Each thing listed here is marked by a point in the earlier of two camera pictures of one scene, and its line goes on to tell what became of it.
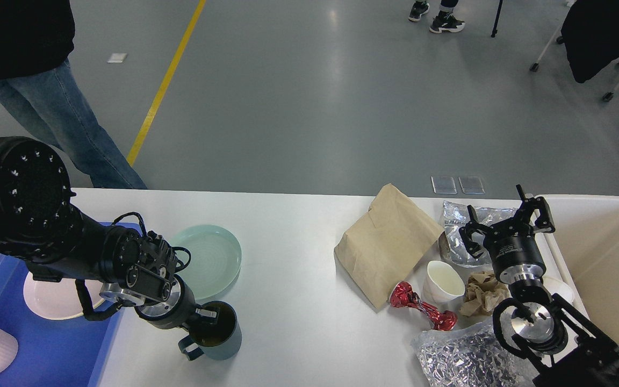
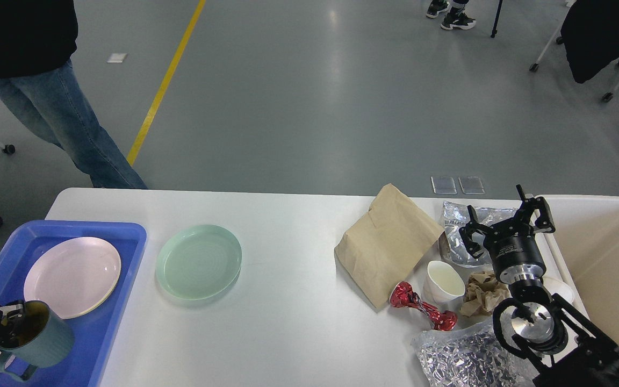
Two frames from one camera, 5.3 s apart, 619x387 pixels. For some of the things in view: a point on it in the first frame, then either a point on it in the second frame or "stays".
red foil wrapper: [402, 294] stays
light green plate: [216, 259] stays
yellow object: [222, 341] → [47, 341]
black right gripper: [516, 254] stays
